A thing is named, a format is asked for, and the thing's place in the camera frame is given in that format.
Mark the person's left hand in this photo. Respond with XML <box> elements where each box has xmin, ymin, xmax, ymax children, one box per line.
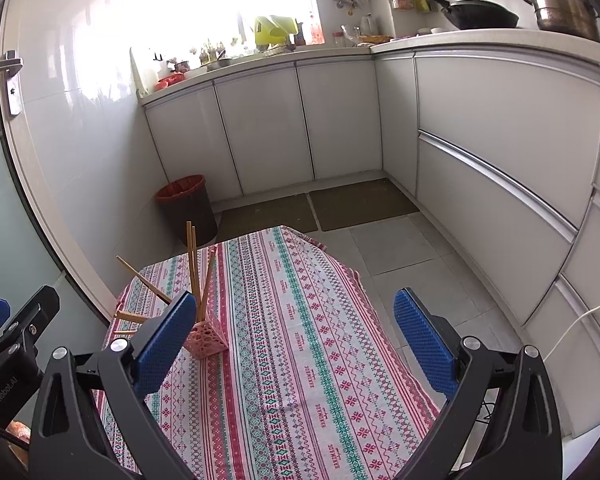
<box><xmin>4</xmin><ymin>419</ymin><xmax>32</xmax><ymax>453</ymax></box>

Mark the dark trash bin red liner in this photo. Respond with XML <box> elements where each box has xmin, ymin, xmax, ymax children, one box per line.
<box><xmin>154</xmin><ymin>174</ymin><xmax>219</xmax><ymax>247</ymax></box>

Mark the patterned striped tablecloth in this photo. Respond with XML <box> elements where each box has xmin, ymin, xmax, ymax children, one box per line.
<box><xmin>100</xmin><ymin>225</ymin><xmax>442</xmax><ymax>480</ymax></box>

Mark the metal door handle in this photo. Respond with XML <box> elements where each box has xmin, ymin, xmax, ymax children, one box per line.
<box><xmin>0</xmin><ymin>50</ymin><xmax>25</xmax><ymax>117</ymax></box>

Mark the black cable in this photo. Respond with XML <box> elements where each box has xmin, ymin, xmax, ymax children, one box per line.
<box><xmin>472</xmin><ymin>399</ymin><xmax>498</xmax><ymax>423</ymax></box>

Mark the steel stock pot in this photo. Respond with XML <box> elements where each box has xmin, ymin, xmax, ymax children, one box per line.
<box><xmin>519</xmin><ymin>0</ymin><xmax>600</xmax><ymax>44</ymax></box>

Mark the green plastic jug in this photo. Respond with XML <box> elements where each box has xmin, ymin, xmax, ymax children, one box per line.
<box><xmin>253</xmin><ymin>14</ymin><xmax>299</xmax><ymax>47</ymax></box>

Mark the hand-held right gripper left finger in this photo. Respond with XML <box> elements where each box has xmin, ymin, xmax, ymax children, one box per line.
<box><xmin>27</xmin><ymin>290</ymin><xmax>198</xmax><ymax>480</ymax></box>

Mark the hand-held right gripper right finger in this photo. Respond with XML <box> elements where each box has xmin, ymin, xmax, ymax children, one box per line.
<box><xmin>392</xmin><ymin>287</ymin><xmax>563</xmax><ymax>480</ymax></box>

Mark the white kitchen cabinet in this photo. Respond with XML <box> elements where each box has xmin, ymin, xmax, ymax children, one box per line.
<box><xmin>372</xmin><ymin>35</ymin><xmax>600</xmax><ymax>461</ymax></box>
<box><xmin>140</xmin><ymin>52</ymin><xmax>386</xmax><ymax>201</ymax></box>

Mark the pink lattice chopstick holder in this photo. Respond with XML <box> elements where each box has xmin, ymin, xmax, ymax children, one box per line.
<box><xmin>182</xmin><ymin>304</ymin><xmax>229</xmax><ymax>360</ymax></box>

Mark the black wok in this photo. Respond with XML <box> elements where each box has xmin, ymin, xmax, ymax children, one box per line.
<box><xmin>404</xmin><ymin>0</ymin><xmax>520</xmax><ymax>31</ymax></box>

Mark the bunch of wooden chopsticks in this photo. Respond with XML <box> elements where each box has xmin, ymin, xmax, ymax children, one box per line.
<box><xmin>112</xmin><ymin>221</ymin><xmax>217</xmax><ymax>337</ymax></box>

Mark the white cable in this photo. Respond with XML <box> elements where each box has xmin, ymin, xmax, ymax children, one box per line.
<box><xmin>549</xmin><ymin>287</ymin><xmax>600</xmax><ymax>362</ymax></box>

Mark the white cutting board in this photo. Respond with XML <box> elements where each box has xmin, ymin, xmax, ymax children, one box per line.
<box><xmin>129</xmin><ymin>47</ymin><xmax>159</xmax><ymax>97</ymax></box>

